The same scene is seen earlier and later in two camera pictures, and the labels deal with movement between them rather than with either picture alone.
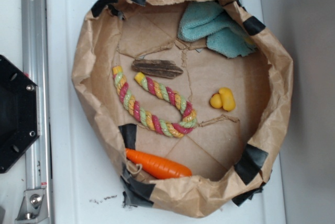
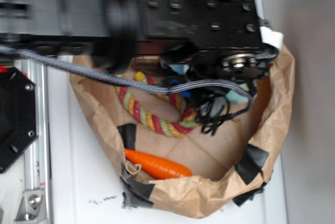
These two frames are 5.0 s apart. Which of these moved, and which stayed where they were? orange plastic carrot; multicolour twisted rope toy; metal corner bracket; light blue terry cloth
Moved: light blue terry cloth
Stayed: metal corner bracket; orange plastic carrot; multicolour twisted rope toy
